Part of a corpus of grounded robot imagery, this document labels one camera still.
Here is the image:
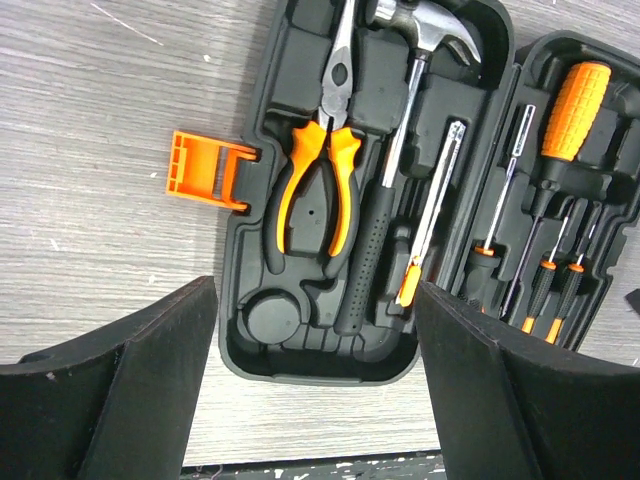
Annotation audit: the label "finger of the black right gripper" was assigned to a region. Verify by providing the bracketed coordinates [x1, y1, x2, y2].
[625, 288, 640, 314]

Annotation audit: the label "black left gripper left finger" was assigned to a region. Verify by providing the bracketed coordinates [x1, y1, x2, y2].
[1, 276, 218, 479]

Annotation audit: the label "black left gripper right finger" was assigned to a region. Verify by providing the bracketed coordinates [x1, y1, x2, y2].
[414, 282, 639, 479]

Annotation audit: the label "small precision screwdriver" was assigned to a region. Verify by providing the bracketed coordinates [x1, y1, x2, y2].
[545, 220, 598, 344]
[522, 202, 575, 334]

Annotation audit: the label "black handled screwdriver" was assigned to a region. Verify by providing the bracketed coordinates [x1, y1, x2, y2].
[458, 104, 537, 312]

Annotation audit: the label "orange handled screwdriver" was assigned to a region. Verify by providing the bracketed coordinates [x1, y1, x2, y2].
[500, 61, 612, 319]

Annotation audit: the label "black plastic tool case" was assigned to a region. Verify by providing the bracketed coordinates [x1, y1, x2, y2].
[166, 1, 639, 386]

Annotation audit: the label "orange black pliers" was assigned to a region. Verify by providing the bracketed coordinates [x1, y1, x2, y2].
[263, 1, 361, 279]

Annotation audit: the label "black handled claw hammer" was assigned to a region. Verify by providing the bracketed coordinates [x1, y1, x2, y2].
[334, 1, 482, 336]

